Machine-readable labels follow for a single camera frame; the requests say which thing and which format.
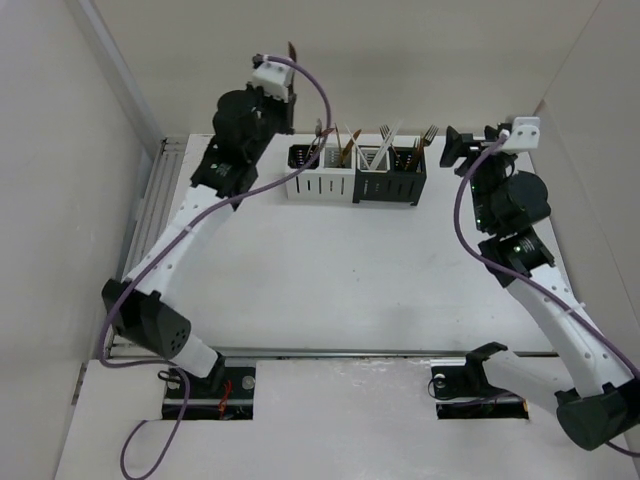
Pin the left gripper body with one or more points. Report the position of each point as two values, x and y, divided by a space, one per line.
278 116

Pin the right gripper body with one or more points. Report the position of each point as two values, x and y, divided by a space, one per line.
469 148

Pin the black metal fork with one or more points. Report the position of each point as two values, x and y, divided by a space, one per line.
429 136

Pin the silver metal spoon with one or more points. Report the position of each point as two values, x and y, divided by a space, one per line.
317 138

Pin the white chopstick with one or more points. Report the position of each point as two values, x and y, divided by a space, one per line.
382 151
349 133
396 125
363 155

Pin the rose gold metal fork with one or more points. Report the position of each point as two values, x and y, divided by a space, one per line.
385 132

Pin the gold knife green handle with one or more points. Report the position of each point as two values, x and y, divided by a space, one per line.
353 139
341 145

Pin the gold fork green handle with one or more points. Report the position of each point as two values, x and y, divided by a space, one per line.
416 154

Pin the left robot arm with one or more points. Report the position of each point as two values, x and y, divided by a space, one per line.
141 307

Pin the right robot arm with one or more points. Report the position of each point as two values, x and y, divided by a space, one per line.
595 394

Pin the black insert bin left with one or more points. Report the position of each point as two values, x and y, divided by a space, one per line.
299 154

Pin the black slotted insert bin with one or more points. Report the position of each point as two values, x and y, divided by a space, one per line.
402 162

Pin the white slotted insert bin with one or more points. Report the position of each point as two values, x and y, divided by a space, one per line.
385 164

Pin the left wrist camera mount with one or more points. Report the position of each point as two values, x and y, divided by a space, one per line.
274 78

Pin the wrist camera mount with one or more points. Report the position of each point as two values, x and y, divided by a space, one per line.
524 134
274 78

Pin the black utensil holder frame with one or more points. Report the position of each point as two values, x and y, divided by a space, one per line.
389 186

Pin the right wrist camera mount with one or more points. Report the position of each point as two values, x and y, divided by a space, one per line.
524 134

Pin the white utensil holder frame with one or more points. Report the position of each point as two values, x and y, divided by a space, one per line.
322 185

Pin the aluminium rail front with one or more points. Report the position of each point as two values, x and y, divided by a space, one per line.
131 351

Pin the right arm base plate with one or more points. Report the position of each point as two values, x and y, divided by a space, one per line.
461 394

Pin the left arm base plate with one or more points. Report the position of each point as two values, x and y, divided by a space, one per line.
228 398

